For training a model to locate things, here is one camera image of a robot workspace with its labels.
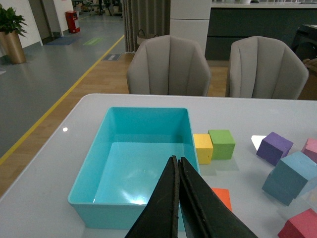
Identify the teal plastic bin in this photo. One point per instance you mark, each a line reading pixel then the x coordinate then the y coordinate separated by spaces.
pixel 125 161

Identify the grey curtain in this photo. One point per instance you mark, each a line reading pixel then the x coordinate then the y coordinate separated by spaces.
pixel 152 16

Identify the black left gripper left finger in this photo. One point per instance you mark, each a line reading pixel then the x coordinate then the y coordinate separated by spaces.
pixel 159 218

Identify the white cabinet column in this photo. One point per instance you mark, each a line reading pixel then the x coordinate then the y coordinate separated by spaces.
pixel 190 19

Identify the red bin in hallway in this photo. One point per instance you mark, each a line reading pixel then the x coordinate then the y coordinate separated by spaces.
pixel 72 21

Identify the left beige chair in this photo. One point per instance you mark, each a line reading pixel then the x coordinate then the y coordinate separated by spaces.
pixel 168 65

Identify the red foam cube near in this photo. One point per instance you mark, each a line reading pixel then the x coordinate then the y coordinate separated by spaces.
pixel 303 225

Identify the pink foam cube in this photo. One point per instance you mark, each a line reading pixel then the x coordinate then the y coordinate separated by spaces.
pixel 310 149

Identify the green foam cube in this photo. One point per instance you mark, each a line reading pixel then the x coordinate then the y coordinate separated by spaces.
pixel 223 144

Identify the black appliance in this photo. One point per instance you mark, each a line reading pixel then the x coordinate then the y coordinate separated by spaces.
pixel 304 44

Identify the beige chair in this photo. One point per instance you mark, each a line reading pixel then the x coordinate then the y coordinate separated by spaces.
pixel 168 65
pixel 264 68

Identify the light blue foam cube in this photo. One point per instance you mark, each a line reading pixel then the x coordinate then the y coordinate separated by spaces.
pixel 293 176

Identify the dark counter cabinet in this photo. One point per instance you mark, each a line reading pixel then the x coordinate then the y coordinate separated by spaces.
pixel 229 24

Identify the yellow foam cube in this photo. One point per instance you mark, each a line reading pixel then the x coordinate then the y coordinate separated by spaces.
pixel 204 148

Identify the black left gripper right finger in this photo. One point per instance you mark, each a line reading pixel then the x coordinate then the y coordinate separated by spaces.
pixel 204 214

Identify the potted plant gold pot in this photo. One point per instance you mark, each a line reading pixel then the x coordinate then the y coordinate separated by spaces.
pixel 11 27

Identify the woven basket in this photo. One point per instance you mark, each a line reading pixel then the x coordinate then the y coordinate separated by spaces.
pixel 142 36

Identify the orange foam cube near teal bin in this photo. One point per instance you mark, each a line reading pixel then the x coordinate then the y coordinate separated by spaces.
pixel 224 196

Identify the right beige chair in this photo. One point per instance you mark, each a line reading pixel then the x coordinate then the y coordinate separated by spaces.
pixel 264 68

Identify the purple foam cube far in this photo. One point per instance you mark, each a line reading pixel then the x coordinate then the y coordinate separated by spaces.
pixel 274 147

